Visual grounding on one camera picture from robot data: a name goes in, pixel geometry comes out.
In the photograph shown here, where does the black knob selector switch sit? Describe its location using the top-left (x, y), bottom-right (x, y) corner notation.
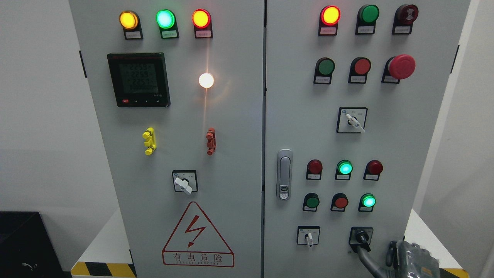
top-left (348, 227), bottom-right (374, 253)

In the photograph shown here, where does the red terminal connector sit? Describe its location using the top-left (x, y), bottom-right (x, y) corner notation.
top-left (205, 128), bottom-right (217, 156)

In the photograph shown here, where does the dark red indicator middle left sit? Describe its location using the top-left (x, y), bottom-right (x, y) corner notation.
top-left (306, 159), bottom-right (323, 180)

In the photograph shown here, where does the dark red indicator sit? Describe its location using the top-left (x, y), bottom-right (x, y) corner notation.
top-left (363, 160), bottom-right (384, 181)
top-left (306, 159), bottom-right (323, 180)

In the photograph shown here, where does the left grey cabinet door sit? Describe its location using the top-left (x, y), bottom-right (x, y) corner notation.
top-left (69, 0), bottom-right (264, 278)

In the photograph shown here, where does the grey cabinet door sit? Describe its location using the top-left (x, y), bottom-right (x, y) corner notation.
top-left (264, 0), bottom-right (470, 278)
top-left (69, 0), bottom-right (264, 278)

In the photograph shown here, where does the green push button lower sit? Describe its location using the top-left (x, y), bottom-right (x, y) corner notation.
top-left (302, 192), bottom-right (320, 212)

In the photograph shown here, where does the green push button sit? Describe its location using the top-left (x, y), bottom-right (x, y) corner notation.
top-left (313, 58), bottom-right (335, 85)
top-left (302, 192), bottom-right (320, 212)

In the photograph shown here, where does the yellow terminal connector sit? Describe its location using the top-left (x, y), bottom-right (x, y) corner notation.
top-left (142, 127), bottom-right (157, 156)

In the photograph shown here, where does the green lit indicator middle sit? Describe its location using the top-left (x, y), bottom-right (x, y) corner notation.
top-left (335, 160), bottom-right (353, 181)

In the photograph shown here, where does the green lit indicator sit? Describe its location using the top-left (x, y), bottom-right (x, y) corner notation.
top-left (335, 160), bottom-right (353, 181)
top-left (156, 9), bottom-right (179, 39)

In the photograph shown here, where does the white lever selector upper right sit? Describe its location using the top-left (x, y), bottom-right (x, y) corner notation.
top-left (337, 107), bottom-right (368, 134)

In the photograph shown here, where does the green push button upper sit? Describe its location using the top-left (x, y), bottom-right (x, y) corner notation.
top-left (313, 58), bottom-right (335, 85)

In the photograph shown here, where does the red push button lower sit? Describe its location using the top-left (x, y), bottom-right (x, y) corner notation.
top-left (330, 193), bottom-right (349, 212)

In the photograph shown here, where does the red push button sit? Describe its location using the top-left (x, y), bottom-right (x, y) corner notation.
top-left (330, 193), bottom-right (349, 212)
top-left (348, 57), bottom-right (372, 84)

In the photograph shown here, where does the small white lever selector bottom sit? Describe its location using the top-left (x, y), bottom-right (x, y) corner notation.
top-left (297, 225), bottom-right (320, 248)

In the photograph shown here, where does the red electric hazard warning sticker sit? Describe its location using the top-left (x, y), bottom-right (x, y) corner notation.
top-left (162, 201), bottom-right (235, 268)

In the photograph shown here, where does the right grey cabinet door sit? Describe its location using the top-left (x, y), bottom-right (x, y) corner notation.
top-left (264, 0), bottom-right (470, 278)

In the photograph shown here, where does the black digital power meter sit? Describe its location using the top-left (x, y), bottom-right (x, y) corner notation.
top-left (107, 52), bottom-right (171, 108)

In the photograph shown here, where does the red-rimmed lit indicator left door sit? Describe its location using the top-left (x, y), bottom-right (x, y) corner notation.
top-left (192, 8), bottom-right (213, 39)

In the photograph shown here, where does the dark red indicator middle right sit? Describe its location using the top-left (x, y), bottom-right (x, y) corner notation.
top-left (363, 160), bottom-right (384, 181)

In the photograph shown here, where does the red push button upper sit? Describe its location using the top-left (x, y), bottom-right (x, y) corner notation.
top-left (348, 57), bottom-right (372, 84)

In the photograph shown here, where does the green lit button lower right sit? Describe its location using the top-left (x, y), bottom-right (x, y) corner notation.
top-left (358, 193), bottom-right (376, 212)

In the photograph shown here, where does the green lit indicator top left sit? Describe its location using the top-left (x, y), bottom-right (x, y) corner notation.
top-left (156, 9), bottom-right (179, 39)

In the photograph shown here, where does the red lit indicator right door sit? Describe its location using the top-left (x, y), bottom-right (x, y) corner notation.
top-left (318, 5), bottom-right (341, 36)

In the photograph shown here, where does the yellow indicator light top left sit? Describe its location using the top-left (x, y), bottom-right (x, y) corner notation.
top-left (119, 10), bottom-right (143, 39)

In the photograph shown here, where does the red emergency stop mushroom button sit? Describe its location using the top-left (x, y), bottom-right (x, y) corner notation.
top-left (381, 54), bottom-right (416, 84)

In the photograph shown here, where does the dark green indicator top right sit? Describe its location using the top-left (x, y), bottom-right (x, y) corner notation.
top-left (355, 5), bottom-right (380, 35)

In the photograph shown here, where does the white platform with hazard stripes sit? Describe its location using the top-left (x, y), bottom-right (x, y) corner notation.
top-left (69, 210), bottom-right (469, 278)

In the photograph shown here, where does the red buzzer alarm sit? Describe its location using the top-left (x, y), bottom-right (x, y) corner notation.
top-left (392, 5), bottom-right (419, 35)

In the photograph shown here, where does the black box lower left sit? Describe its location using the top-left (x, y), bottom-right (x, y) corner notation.
top-left (0, 212), bottom-right (64, 278)

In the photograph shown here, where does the silver door handle lock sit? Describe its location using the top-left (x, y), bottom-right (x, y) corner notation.
top-left (276, 149), bottom-right (293, 200)

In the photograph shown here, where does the white lever selector switch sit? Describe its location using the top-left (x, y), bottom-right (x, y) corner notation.
top-left (172, 170), bottom-right (198, 195)

